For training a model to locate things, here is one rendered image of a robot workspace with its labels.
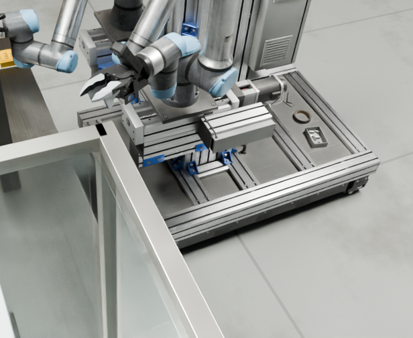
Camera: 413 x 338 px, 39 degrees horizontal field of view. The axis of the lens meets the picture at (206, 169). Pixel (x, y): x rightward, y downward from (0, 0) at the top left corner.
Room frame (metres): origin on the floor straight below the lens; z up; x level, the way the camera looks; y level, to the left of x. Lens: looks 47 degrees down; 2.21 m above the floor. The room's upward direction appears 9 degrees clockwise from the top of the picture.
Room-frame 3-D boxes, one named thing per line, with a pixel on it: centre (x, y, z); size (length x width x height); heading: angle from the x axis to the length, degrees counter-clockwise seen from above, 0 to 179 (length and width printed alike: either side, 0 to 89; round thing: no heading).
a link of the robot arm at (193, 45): (1.65, 0.14, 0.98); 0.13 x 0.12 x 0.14; 59
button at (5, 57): (1.60, 0.74, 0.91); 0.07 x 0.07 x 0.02; 32
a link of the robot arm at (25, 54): (1.53, 0.64, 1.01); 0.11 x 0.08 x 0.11; 79
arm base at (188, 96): (1.66, 0.14, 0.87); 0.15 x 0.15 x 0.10
